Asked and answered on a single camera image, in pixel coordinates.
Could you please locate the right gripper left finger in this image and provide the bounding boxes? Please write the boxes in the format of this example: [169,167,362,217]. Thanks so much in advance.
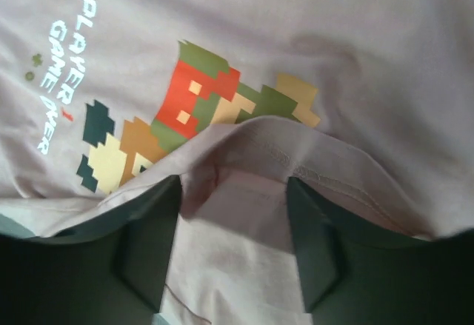
[1,175,181,324]

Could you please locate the pink printed t-shirt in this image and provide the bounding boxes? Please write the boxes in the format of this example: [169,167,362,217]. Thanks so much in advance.
[1,0,473,324]

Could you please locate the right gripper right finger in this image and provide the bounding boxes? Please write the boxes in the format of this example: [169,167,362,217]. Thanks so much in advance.
[287,177,473,324]

